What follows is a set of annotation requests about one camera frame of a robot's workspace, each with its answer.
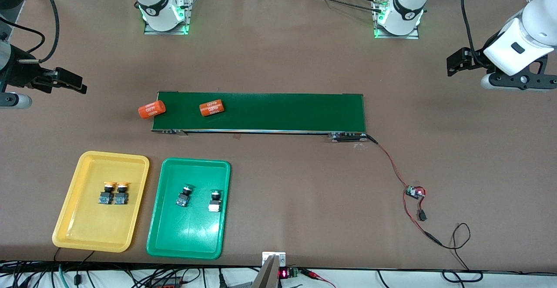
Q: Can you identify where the orange cylinder white print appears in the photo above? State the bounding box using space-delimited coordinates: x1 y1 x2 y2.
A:
138 100 167 120
199 99 225 117

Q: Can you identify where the yellow cap push button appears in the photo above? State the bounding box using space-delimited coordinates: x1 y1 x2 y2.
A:
97 182 114 206
114 182 130 206

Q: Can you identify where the yellow plastic tray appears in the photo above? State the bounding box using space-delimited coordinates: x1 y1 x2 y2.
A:
52 151 150 253

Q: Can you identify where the green conveyor belt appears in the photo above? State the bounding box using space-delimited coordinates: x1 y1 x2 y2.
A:
151 91 369 143

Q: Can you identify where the green plastic tray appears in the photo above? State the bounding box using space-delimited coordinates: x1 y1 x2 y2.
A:
146 157 232 260

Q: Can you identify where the red clip lead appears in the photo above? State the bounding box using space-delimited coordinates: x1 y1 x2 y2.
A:
300 268 338 288

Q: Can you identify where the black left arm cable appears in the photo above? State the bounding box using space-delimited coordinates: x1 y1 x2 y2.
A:
460 0 479 59

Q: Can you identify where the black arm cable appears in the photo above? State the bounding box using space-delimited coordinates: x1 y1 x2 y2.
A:
17 0 60 64
460 0 479 59

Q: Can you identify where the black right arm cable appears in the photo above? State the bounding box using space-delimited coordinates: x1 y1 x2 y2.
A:
17 0 60 64

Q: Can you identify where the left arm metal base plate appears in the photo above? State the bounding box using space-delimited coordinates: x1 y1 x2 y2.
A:
372 0 420 40

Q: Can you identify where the red black conveyor wire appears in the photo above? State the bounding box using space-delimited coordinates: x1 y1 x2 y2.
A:
366 134 412 189

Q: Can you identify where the black base cable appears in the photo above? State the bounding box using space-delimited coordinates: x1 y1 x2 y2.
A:
299 0 384 13

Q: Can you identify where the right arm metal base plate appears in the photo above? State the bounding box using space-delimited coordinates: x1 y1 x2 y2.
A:
144 0 195 35

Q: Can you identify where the red black power wire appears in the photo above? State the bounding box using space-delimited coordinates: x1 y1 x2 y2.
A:
403 189 431 236

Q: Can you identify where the thin black looped cable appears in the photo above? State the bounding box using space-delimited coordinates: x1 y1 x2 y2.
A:
424 223 484 283

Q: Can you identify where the silver camera mount bracket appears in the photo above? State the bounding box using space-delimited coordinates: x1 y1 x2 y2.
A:
262 251 287 288

